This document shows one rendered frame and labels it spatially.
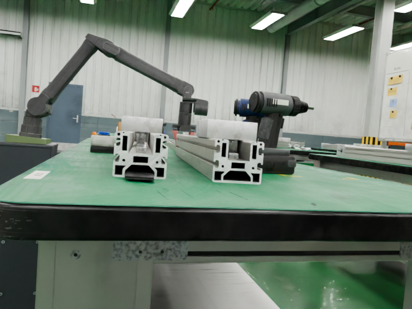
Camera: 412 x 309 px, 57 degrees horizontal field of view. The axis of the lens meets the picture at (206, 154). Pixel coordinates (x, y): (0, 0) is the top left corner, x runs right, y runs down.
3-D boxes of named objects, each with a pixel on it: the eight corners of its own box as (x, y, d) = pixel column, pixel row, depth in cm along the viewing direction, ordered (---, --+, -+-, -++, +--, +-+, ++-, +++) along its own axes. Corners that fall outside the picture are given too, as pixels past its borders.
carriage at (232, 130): (195, 147, 97) (197, 120, 96) (236, 149, 99) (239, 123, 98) (205, 150, 81) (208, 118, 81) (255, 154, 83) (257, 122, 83)
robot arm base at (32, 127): (19, 135, 166) (18, 135, 155) (22, 116, 166) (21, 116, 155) (41, 138, 170) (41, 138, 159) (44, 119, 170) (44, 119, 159)
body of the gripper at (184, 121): (195, 130, 169) (197, 114, 169) (173, 128, 167) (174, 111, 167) (194, 130, 175) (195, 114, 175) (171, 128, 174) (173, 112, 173)
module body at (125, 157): (126, 151, 150) (128, 130, 149) (152, 153, 152) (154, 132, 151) (112, 176, 71) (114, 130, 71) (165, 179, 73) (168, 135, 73)
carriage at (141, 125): (122, 139, 118) (124, 117, 118) (158, 141, 120) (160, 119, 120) (120, 140, 102) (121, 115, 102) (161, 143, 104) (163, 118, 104)
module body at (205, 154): (175, 154, 153) (176, 133, 153) (199, 156, 155) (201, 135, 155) (211, 181, 75) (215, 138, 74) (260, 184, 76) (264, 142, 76)
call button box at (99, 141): (92, 151, 140) (94, 133, 140) (119, 152, 142) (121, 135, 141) (89, 152, 132) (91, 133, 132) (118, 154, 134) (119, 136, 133)
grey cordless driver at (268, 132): (240, 170, 107) (247, 91, 106) (300, 172, 114) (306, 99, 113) (254, 173, 100) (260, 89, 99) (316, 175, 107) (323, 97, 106)
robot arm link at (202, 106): (183, 87, 175) (184, 85, 166) (208, 91, 177) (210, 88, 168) (180, 114, 175) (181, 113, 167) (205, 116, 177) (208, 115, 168)
